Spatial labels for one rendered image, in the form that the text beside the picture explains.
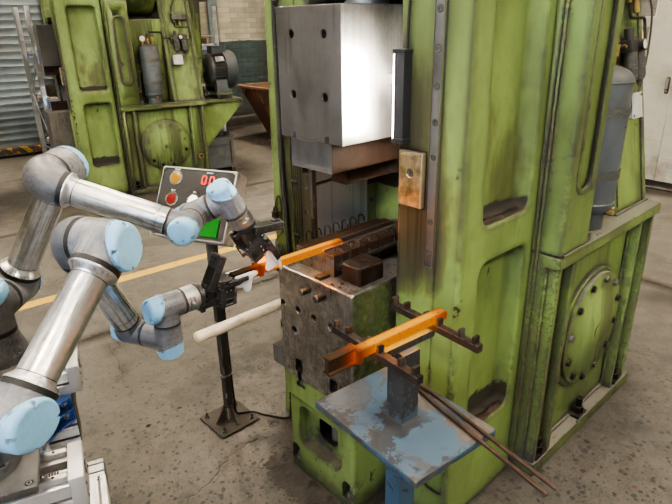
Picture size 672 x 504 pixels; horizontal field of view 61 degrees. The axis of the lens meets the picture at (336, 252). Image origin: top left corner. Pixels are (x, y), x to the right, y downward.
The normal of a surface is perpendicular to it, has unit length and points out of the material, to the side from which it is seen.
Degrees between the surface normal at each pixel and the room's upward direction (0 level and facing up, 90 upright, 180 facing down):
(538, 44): 90
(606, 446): 0
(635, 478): 0
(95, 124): 90
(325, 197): 90
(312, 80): 90
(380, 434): 0
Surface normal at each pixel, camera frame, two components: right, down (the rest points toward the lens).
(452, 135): -0.73, 0.27
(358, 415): -0.02, -0.93
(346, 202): 0.68, 0.26
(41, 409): 0.89, 0.22
